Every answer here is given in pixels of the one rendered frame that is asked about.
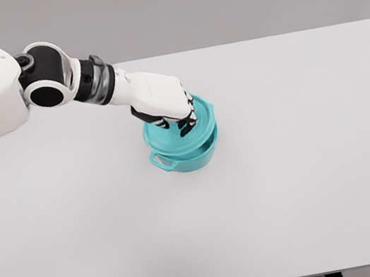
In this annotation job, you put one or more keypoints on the teal pot lid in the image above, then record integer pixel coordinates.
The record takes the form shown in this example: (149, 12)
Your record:
(185, 142)

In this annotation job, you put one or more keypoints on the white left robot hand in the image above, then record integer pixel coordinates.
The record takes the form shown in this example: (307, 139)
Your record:
(159, 94)

